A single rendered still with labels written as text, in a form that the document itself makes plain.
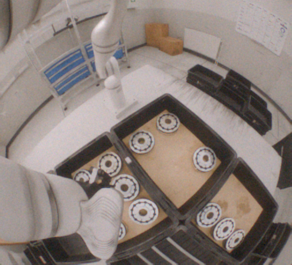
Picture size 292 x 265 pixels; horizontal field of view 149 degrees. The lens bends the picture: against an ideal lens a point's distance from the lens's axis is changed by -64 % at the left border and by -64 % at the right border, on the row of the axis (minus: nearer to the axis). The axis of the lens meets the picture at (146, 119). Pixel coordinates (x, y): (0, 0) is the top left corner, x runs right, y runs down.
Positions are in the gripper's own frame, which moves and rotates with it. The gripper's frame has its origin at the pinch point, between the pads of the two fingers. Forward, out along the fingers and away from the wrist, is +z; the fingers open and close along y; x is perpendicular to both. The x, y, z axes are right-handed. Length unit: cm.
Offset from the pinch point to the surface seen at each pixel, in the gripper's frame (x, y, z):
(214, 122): 45, -45, 30
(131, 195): 3.0, -1.0, 14.3
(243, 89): 117, -112, 47
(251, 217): 58, 13, 17
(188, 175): 22.6, -10.7, 17.2
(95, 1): -142, -281, -75
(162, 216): 14.7, 6.1, 17.2
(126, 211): 1.4, 6.5, 17.2
